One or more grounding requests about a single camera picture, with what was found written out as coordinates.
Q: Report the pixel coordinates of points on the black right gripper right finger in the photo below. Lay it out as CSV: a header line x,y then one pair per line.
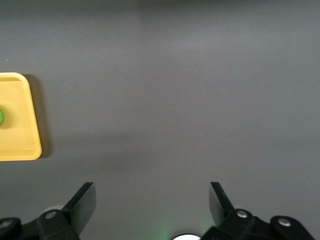
x,y
220,202

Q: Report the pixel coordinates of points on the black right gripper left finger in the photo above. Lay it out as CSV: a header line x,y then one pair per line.
x,y
81,208

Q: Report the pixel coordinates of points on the green apple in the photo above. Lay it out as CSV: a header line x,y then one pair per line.
x,y
1,116

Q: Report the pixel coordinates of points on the yellow rectangular plastic tray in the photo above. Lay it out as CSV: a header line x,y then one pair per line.
x,y
17,117

